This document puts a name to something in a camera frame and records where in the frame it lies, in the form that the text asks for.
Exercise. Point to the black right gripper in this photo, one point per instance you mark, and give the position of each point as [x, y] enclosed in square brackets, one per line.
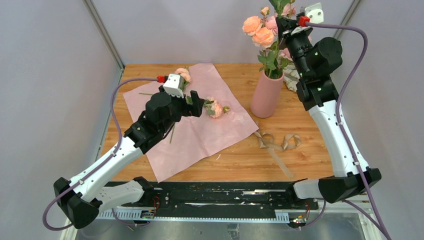
[285, 27]

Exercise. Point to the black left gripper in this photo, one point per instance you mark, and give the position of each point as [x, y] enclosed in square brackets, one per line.
[196, 106]

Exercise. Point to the pink wrapping paper sheet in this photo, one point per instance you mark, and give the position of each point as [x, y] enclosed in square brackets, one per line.
[208, 149]

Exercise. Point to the orange rose stem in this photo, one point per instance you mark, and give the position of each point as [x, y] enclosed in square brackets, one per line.
[263, 31]

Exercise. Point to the pink cylindrical vase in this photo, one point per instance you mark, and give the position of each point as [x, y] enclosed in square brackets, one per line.
[266, 96]

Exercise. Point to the beige ribbon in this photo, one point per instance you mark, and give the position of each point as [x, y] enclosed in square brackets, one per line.
[266, 141]

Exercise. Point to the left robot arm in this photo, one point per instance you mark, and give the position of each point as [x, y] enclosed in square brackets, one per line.
[83, 197]

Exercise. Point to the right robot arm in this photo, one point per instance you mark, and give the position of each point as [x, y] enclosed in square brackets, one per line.
[352, 174]

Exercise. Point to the crumpled green patterned cloth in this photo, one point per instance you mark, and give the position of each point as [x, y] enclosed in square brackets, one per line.
[291, 77]

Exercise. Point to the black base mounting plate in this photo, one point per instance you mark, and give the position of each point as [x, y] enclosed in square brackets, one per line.
[246, 201]

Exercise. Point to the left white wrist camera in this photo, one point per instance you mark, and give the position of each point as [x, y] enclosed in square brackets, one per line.
[174, 85]

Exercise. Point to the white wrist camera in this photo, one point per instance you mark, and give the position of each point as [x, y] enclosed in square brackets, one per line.
[174, 85]
[312, 13]

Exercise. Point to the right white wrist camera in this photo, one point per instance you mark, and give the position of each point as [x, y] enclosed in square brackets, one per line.
[312, 13]

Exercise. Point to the aluminium rail frame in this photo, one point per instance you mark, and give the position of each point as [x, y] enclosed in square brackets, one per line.
[348, 219]

